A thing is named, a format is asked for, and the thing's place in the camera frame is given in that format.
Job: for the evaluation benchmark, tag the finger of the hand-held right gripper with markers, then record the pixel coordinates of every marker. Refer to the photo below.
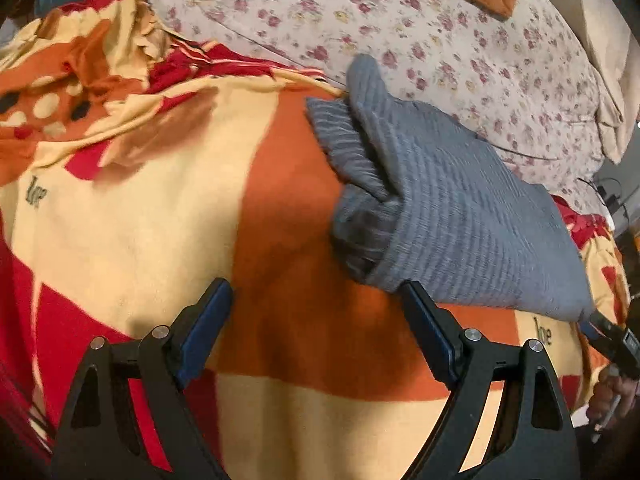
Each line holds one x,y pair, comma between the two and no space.
597,331

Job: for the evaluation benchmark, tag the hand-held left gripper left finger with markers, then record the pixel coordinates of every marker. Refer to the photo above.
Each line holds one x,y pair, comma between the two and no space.
205,330

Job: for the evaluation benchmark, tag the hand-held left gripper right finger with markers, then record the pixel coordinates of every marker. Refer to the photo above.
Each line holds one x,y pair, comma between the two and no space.
430,330

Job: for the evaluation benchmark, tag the grey striped jacket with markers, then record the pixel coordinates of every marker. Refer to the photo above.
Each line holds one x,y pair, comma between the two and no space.
450,200

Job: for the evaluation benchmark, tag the person's right hand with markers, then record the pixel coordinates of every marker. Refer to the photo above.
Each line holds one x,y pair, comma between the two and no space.
597,400

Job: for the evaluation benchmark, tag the red orange yellow printed blanket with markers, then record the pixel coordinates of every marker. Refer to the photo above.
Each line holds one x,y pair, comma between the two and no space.
150,210

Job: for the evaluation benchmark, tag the beige cloth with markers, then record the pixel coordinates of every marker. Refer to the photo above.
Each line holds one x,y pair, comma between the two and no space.
600,60

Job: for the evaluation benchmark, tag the floral quilt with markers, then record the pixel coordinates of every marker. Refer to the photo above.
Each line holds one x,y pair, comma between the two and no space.
400,25

